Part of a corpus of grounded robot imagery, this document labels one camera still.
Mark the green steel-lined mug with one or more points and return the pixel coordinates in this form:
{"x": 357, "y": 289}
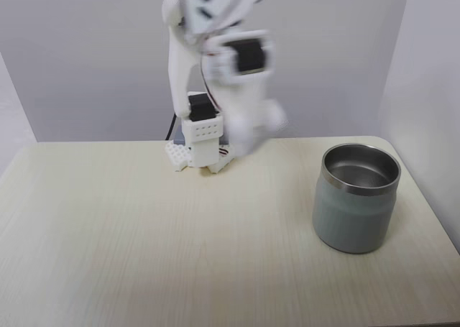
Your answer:
{"x": 355, "y": 205}

